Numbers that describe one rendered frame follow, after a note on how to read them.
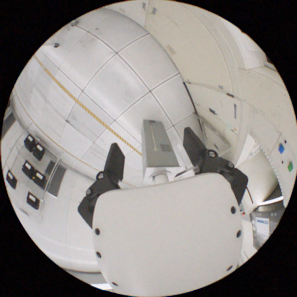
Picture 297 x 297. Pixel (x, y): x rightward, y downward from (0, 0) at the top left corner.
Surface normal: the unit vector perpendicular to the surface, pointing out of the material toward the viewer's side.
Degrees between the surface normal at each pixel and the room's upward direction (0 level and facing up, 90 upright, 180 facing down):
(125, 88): 0
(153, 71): 0
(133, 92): 0
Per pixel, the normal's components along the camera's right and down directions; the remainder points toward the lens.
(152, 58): 0.10, 0.69
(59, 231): 0.81, -0.48
